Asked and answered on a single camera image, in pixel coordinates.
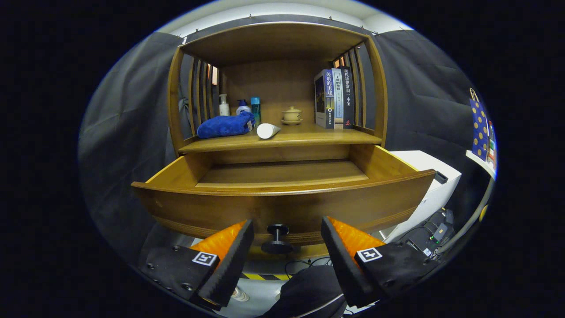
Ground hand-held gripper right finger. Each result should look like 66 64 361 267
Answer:
320 216 440 308

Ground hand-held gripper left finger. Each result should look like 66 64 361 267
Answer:
139 220 255 310

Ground wooden drawer with black knob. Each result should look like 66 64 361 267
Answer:
131 144 437 255

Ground white facial cleanser tube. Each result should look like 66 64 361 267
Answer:
256 123 282 140

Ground white side cabinet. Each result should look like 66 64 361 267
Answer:
380 150 462 243

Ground wooden countertop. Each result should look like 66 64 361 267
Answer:
178 123 383 154

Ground wooden cabinet with slatted sides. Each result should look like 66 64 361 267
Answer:
167 22 389 261

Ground dark cloth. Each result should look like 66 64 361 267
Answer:
260 265 349 318

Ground black electronic device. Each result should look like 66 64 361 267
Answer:
424 209 455 243

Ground blue folded towel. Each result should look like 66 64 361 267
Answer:
197 111 256 139

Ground beige lidded teacup with saucer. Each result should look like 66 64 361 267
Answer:
282 106 303 125

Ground light blue spine book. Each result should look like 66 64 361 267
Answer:
332 68 344 129

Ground black spine book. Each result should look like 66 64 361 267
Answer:
339 66 355 129

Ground clear bottle with red label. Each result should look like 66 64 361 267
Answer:
488 121 497 170

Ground blue gold-dotted gift bag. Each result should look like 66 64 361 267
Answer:
469 87 490 162

